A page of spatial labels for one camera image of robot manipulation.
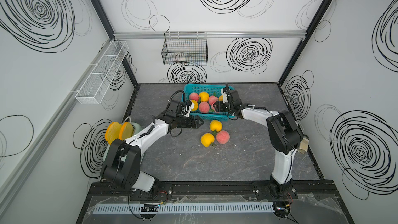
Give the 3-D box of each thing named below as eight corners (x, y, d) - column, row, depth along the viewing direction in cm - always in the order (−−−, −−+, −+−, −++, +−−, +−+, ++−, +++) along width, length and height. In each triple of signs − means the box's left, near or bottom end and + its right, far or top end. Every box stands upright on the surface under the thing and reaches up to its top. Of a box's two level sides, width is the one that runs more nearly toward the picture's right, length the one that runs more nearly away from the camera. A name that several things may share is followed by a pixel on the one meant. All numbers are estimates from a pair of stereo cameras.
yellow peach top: (209, 133, 95) (210, 128, 91) (209, 124, 99) (209, 120, 95) (221, 133, 95) (222, 128, 91) (220, 124, 99) (221, 120, 95)
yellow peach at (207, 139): (199, 141, 91) (199, 138, 88) (207, 134, 95) (207, 130, 91) (206, 149, 89) (206, 145, 85) (214, 141, 92) (215, 137, 88)
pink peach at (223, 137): (216, 144, 90) (217, 140, 86) (216, 135, 94) (216, 130, 90) (228, 144, 90) (230, 140, 86) (227, 135, 94) (229, 130, 90)
